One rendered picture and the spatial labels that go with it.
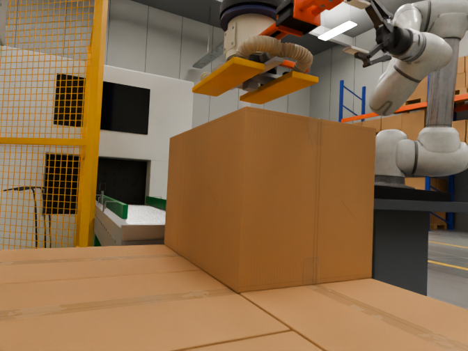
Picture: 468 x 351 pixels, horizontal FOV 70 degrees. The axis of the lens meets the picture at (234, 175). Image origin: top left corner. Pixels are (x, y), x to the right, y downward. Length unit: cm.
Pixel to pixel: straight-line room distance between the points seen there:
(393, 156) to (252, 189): 100
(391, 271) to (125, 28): 1043
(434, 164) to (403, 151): 13
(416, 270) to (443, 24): 104
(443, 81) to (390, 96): 50
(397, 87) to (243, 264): 80
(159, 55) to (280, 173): 1056
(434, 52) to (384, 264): 84
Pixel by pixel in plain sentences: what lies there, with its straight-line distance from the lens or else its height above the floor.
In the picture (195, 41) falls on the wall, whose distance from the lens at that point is 1186.
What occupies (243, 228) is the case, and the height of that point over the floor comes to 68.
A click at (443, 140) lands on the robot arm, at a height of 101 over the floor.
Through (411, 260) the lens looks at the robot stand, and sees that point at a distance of 164.
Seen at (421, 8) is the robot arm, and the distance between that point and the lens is 177.
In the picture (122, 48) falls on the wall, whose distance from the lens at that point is 1098.
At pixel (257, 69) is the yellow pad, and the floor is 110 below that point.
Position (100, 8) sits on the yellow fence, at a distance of 229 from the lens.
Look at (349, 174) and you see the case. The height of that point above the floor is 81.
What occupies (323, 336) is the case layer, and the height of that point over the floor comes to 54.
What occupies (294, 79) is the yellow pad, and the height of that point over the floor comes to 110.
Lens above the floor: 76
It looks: 2 degrees up
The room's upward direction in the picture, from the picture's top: 3 degrees clockwise
